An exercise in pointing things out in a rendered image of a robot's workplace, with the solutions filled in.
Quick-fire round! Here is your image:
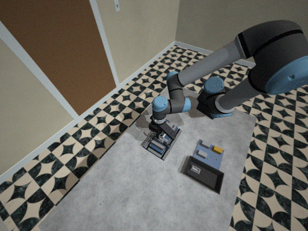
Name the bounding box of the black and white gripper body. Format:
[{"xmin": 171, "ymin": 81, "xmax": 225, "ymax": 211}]
[{"xmin": 149, "ymin": 115, "xmax": 164, "ymax": 134}]

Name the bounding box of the yellow block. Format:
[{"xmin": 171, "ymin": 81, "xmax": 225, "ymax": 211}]
[{"xmin": 212, "ymin": 146, "xmax": 223, "ymax": 155}]

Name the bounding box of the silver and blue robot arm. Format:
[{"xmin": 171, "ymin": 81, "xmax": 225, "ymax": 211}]
[{"xmin": 152, "ymin": 20, "xmax": 308, "ymax": 139}]

